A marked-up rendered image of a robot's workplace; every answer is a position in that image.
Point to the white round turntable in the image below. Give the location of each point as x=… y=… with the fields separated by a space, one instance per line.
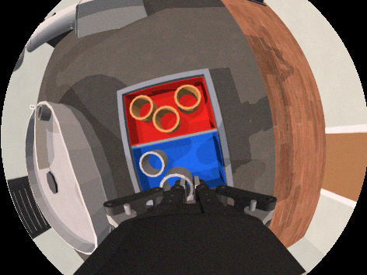
x=82 y=178

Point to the bronze bushing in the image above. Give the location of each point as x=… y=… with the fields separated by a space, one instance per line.
x=136 y=106
x=187 y=90
x=159 y=114

